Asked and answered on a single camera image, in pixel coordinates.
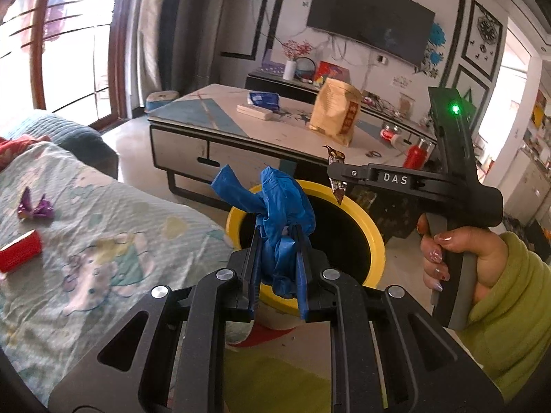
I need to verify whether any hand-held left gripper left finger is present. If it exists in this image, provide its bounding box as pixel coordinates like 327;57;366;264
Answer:
47;224;262;413

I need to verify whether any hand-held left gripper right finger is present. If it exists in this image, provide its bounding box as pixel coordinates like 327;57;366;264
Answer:
288;223;504;413

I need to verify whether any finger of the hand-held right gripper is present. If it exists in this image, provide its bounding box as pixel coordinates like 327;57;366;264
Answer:
327;162;372;182

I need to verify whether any brown candy wrapper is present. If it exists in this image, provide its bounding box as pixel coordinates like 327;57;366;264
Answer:
323;144;349;205

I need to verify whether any blue nitrile glove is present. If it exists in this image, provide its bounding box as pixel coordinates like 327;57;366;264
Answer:
210;164;317;299

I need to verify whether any yellow rimmed black bin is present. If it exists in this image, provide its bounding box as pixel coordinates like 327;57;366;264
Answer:
226;181;387;330

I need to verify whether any person's right forearm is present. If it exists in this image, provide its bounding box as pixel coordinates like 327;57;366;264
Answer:
448;231;551;405

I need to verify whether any person's right hand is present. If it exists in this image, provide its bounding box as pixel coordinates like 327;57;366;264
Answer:
417;214;511;306

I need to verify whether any red thermos bottle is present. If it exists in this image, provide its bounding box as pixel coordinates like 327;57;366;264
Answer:
402;138;433;169

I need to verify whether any brown paper bag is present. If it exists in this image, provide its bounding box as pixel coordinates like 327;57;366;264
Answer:
309;78;363;147

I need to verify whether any cluttered shelf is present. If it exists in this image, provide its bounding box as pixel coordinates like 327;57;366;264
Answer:
519;90;551;168

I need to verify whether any green garment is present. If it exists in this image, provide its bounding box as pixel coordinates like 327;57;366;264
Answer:
224;344;334;413

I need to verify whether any red gift box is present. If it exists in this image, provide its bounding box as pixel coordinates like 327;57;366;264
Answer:
314;61;349;89

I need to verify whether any blue tissue pack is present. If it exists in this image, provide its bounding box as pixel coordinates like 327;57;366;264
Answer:
249;92;280;110

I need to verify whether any flat white box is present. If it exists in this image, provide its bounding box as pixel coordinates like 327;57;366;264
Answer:
237;103;276;120

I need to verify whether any white vase with pink flowers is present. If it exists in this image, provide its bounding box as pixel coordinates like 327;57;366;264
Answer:
280;40;313;81

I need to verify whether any black television stand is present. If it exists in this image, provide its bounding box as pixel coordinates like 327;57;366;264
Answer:
246;70;435;138

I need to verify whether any white and blue coffee table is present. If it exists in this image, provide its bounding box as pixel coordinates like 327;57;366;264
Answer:
147;84;435;246

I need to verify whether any light blue printed blanket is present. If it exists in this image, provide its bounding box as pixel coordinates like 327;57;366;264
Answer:
0;142;254;405

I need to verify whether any low round stool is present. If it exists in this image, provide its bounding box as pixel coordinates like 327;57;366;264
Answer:
146;90;180;115

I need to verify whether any standing air conditioner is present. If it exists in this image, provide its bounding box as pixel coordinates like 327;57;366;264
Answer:
178;0;234;93

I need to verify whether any purple candy wrapper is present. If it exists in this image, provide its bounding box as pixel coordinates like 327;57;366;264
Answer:
33;194;54;221
17;186;34;219

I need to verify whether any red snack packet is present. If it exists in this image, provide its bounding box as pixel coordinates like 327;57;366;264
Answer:
0;230;42;273

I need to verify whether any grey curtain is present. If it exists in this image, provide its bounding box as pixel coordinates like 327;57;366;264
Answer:
138;0;190;95

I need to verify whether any teal quilted sofa cover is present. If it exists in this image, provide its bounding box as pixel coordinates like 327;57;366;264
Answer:
0;109;119;179

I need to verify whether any red patterned cloth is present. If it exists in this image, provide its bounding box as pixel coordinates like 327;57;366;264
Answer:
0;134;51;172

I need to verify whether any brown framed glass door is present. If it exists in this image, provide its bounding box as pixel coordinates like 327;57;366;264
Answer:
0;0;147;130

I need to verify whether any black framed wall picture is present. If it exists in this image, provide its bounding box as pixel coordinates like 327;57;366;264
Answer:
450;64;489;108
461;0;503;82

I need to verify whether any tangle of cables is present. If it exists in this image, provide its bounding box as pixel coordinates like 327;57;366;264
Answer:
362;92;399;115

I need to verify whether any black handled teapot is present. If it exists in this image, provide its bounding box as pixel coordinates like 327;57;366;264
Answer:
297;57;318;83

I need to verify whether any wall mounted television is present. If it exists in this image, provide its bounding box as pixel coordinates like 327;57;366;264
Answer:
306;0;435;67

